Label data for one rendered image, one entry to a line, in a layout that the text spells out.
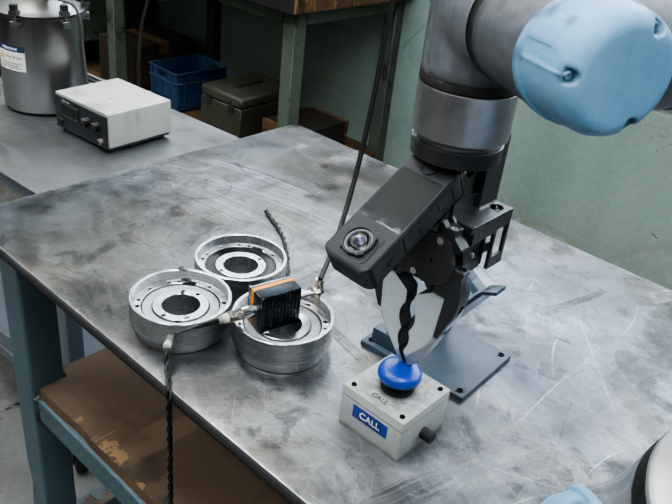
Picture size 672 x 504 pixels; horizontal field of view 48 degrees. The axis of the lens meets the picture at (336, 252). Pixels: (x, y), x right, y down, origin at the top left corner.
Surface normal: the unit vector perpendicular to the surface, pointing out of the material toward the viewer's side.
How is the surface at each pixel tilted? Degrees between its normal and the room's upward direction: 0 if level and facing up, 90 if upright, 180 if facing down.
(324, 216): 0
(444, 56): 90
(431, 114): 90
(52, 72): 90
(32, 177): 0
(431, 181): 30
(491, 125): 90
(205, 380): 0
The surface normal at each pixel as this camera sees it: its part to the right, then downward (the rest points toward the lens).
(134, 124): 0.77, 0.38
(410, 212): -0.24, -0.58
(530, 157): -0.68, 0.31
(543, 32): -0.80, -0.26
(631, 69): 0.32, 0.51
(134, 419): 0.10, -0.86
